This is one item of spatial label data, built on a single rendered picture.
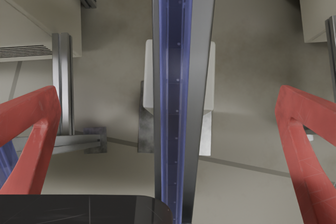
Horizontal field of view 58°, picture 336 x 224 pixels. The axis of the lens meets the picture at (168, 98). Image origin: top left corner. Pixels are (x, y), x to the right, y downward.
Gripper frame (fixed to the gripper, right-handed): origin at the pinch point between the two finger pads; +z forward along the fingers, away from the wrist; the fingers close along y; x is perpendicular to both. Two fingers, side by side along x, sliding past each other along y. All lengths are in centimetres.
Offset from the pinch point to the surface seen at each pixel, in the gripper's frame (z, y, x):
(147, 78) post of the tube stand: 11.9, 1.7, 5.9
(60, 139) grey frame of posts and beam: 40, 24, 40
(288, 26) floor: 94, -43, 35
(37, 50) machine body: 72, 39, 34
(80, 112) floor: 74, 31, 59
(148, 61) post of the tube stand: 12.8, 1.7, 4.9
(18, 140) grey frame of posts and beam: 26.6, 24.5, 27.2
